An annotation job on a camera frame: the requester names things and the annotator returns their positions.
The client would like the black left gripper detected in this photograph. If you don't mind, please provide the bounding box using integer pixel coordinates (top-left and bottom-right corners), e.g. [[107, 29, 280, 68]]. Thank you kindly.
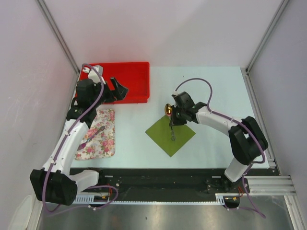
[[90, 77, 127, 108]]

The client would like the iridescent rainbow spoon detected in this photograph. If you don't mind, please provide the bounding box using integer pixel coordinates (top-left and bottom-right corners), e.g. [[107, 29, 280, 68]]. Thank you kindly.
[[165, 103, 176, 141]]

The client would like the green paper napkin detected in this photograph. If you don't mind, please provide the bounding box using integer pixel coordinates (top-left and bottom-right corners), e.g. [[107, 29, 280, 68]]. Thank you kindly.
[[145, 115, 195, 157]]

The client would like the iridescent rainbow fork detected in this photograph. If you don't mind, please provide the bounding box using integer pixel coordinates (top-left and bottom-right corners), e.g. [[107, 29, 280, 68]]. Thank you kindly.
[[77, 126, 105, 151]]

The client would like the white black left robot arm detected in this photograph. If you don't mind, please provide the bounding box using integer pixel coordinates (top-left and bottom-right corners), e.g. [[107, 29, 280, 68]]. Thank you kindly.
[[30, 77, 129, 206]]

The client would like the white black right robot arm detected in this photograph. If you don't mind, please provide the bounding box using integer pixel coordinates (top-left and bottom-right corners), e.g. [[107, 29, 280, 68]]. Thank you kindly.
[[165, 92, 268, 192]]

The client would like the red plastic bin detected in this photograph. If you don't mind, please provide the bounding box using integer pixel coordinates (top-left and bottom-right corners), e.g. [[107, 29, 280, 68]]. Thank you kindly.
[[91, 62, 150, 104]]

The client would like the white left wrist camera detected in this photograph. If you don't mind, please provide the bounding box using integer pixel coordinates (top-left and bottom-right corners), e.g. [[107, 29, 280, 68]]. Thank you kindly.
[[82, 65, 104, 83]]

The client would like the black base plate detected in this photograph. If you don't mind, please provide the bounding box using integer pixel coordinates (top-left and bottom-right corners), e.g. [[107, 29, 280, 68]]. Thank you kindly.
[[78, 168, 249, 207]]

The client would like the white slotted cable duct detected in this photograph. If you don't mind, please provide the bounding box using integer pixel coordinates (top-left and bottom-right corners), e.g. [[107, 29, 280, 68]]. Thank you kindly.
[[73, 195, 225, 206]]

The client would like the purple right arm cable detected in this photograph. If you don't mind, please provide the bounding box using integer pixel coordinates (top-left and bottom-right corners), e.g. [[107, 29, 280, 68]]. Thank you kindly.
[[172, 78, 267, 219]]

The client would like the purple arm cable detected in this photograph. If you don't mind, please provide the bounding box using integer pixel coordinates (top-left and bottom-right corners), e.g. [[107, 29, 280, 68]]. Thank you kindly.
[[172, 78, 267, 219], [42, 63, 119, 216]]

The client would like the aluminium frame rail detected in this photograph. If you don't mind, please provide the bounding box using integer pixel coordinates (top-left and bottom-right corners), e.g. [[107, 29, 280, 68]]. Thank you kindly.
[[241, 68, 307, 230]]

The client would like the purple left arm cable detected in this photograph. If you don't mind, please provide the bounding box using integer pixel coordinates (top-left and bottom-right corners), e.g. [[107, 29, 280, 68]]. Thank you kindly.
[[42, 63, 119, 216]]

